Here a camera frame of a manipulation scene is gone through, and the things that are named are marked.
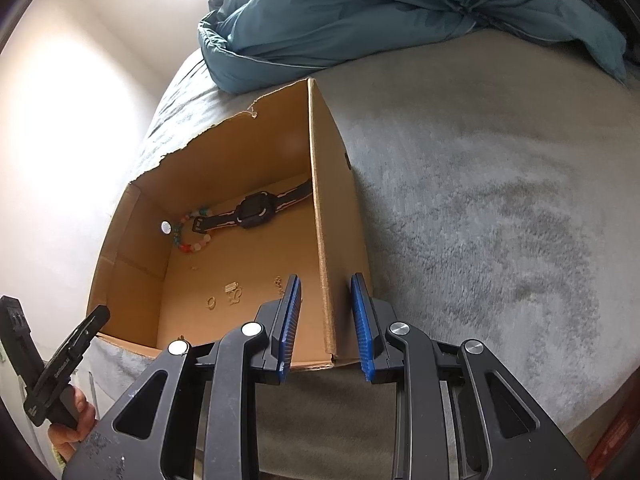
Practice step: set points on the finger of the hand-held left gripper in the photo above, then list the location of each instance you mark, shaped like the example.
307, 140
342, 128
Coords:
82, 337

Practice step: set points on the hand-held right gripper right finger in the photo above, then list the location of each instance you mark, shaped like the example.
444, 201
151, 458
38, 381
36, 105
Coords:
362, 325

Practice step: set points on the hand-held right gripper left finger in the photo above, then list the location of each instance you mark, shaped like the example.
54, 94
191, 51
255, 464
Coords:
290, 325

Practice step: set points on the gold knot earring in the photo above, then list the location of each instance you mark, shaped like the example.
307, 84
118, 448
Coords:
234, 297

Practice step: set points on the brown cardboard box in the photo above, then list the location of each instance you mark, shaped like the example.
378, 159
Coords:
340, 240

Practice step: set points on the black smartwatch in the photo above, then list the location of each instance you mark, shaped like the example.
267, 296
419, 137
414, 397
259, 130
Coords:
252, 211

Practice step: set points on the person's left hand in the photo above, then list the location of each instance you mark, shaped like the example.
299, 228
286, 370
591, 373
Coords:
75, 435

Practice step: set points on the bed with grey blanket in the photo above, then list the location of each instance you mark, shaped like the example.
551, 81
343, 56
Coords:
475, 210

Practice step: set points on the red object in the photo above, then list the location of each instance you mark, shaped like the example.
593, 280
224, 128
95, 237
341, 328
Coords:
612, 442

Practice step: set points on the teal blue duvet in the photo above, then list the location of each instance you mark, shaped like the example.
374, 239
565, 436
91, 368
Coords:
350, 15

